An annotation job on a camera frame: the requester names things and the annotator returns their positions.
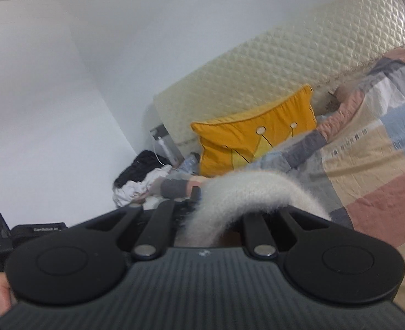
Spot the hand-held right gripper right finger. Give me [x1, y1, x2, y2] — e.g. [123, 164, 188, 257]
[242, 206, 331, 260]

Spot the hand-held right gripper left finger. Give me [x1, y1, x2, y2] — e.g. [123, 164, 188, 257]
[85, 186, 203, 260]

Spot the white striped fuzzy sweater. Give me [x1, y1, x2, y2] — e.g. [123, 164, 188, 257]
[176, 168, 334, 248]

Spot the person's left hand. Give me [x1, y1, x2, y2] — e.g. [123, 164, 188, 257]
[0, 271, 16, 320]

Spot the white clothing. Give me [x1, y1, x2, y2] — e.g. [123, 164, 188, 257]
[112, 164, 173, 208]

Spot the black clothing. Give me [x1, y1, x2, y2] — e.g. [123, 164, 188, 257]
[114, 149, 167, 189]

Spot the blue denim cloth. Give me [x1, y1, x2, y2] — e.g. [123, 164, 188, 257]
[178, 152, 202, 175]

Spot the grey bedside appliance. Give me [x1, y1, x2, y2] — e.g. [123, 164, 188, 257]
[150, 125, 184, 166]

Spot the yellow crown print pillow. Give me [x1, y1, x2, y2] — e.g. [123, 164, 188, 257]
[190, 84, 318, 177]

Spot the patchwork quilt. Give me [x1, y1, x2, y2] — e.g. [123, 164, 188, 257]
[151, 48, 405, 315]

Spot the cream quilted headboard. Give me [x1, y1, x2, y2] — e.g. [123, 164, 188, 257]
[153, 0, 405, 147]

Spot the white cable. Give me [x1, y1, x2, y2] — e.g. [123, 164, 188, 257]
[151, 137, 171, 166]

